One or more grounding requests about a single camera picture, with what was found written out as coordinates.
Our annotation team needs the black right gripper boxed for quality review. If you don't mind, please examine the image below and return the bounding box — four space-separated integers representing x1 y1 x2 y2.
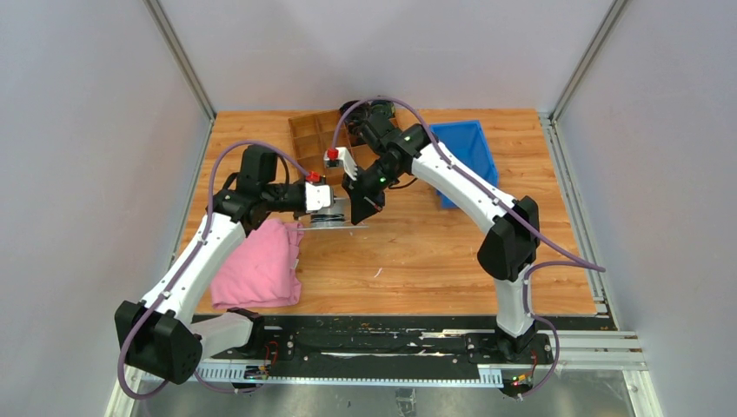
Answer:
342 158 403 225

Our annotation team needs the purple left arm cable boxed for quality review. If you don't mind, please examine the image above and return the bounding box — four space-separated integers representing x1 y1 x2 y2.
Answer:
116 139 321 401

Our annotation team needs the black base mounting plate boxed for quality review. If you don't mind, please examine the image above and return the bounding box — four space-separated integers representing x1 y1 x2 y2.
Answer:
155 314 577 381

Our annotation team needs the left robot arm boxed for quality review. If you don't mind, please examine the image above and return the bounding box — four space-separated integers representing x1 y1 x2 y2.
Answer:
114 141 323 399

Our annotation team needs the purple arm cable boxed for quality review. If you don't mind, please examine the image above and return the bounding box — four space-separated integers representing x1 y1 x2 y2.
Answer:
325 96 607 400
116 139 321 401

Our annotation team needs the pink folded cloth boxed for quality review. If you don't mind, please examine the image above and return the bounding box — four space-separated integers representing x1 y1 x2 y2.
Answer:
209 219 304 309

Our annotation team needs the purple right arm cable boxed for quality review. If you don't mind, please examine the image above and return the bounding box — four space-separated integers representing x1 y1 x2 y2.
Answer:
325 96 607 400

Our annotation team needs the blue plastic bin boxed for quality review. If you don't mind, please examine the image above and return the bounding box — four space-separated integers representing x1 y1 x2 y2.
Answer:
430 120 499 188

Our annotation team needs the aluminium frame rail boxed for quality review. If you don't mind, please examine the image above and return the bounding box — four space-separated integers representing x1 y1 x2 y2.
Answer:
177 327 647 390

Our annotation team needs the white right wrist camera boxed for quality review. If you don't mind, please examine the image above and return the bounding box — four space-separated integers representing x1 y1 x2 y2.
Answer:
323 147 358 180

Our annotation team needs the grey perforated cable spool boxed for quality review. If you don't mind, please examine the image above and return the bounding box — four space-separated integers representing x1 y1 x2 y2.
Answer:
295 197 369 231

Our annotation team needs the wooden divided tray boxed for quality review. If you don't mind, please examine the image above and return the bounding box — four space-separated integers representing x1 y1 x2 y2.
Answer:
289 109 377 186

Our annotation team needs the black rolled tie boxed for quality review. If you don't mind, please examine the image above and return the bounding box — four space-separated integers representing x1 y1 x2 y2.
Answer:
339 100 364 116

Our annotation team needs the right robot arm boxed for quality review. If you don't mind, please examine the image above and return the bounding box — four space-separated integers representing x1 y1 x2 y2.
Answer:
340 100 540 362

